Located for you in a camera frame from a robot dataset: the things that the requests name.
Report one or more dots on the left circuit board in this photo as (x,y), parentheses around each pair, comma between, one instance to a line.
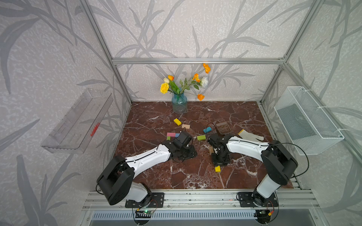
(144,213)

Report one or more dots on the pink block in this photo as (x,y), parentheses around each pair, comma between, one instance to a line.
(171,134)

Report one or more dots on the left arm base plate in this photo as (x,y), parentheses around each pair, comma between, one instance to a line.
(153,200)

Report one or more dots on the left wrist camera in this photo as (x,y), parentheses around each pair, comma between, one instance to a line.
(182,140)

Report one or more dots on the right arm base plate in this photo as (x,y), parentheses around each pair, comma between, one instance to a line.
(255,200)

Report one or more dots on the blue glass vase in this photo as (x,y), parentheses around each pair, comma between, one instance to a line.
(179,103)

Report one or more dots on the white wire mesh basket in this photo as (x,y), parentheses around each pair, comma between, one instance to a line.
(306,122)

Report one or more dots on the teal block right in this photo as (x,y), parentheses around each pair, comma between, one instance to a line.
(207,130)

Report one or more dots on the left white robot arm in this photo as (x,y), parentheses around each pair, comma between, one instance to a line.
(116,180)

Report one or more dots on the artificial flower bouquet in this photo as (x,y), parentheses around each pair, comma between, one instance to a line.
(194,81)

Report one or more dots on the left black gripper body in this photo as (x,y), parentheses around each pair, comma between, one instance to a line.
(186,152)

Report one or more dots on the white glove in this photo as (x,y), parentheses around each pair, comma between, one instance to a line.
(250,137)

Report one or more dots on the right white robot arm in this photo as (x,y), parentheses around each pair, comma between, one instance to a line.
(279,163)

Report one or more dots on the yellow block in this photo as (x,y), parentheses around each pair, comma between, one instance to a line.
(177,121)
(217,169)

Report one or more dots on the yellow block front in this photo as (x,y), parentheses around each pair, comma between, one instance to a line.
(217,169)

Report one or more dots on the brown slotted wooden tray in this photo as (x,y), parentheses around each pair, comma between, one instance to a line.
(223,128)

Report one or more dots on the clear plastic wall shelf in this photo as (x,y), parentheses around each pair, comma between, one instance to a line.
(76,130)

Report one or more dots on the yellow block near vase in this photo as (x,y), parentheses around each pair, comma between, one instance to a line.
(177,121)

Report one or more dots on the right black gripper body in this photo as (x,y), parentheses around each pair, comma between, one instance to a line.
(218,159)

